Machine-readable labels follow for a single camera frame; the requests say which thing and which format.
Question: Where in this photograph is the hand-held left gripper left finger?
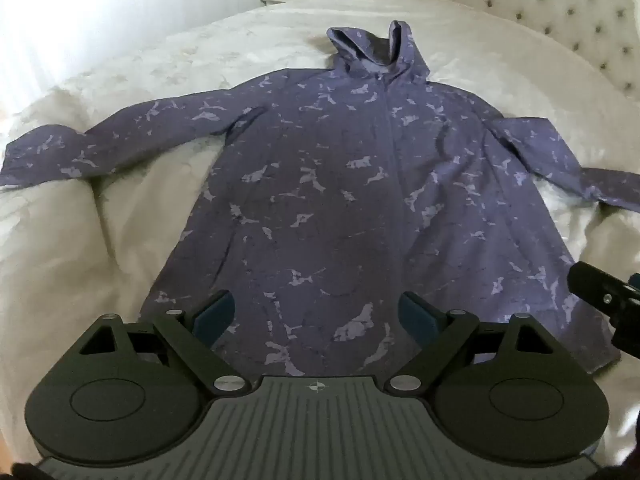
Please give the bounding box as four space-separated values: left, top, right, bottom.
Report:
75 290 253 397

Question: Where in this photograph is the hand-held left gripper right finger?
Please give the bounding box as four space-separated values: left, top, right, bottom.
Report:
384 291 563 397

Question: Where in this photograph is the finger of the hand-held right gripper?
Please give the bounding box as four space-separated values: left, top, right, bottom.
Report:
568 260 640 318
611 310 640 359

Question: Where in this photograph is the purple patterned hooded jacket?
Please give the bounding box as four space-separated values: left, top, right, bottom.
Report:
0 20 640 378

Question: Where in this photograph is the white bed blanket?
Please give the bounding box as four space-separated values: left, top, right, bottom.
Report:
0 0 640 466

